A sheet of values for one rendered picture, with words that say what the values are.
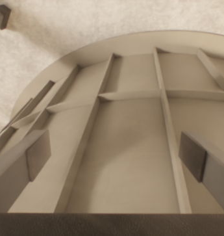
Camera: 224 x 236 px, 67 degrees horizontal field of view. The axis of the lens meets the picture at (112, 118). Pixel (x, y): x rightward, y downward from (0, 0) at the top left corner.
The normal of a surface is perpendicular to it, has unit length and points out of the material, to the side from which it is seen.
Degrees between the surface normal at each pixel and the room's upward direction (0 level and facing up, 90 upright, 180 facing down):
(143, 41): 0
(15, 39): 0
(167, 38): 0
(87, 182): 90
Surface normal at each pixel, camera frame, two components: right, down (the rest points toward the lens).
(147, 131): -0.15, -0.77
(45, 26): -0.13, 0.63
